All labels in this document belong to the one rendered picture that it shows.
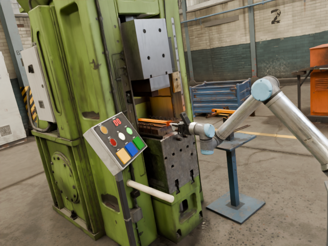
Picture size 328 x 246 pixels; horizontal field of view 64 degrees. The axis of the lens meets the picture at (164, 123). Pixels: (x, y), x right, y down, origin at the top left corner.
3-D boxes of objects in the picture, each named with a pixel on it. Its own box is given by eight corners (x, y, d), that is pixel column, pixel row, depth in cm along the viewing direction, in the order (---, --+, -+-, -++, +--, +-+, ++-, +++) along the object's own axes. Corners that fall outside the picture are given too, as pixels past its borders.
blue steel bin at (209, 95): (253, 109, 604) (251, 78, 586) (241, 118, 543) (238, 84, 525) (207, 108, 676) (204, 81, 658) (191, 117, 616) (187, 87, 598)
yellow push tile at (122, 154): (131, 158, 148) (123, 147, 148) (124, 163, 142) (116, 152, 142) (128, 159, 149) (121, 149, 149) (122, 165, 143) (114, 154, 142)
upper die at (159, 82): (170, 86, 202) (168, 73, 200) (151, 91, 189) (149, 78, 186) (135, 87, 232) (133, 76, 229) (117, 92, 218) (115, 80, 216)
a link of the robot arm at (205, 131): (208, 140, 175) (207, 126, 172) (194, 138, 183) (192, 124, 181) (216, 136, 181) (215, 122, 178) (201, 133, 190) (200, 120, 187)
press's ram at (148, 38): (179, 71, 209) (173, 18, 199) (144, 79, 183) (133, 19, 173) (145, 74, 238) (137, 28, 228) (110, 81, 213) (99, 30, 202)
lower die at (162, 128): (176, 130, 211) (174, 119, 209) (158, 137, 198) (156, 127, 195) (142, 125, 240) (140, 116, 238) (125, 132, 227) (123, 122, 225)
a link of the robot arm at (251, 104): (274, 69, 159) (210, 134, 202) (267, 71, 150) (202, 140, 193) (288, 82, 157) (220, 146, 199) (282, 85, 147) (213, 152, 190)
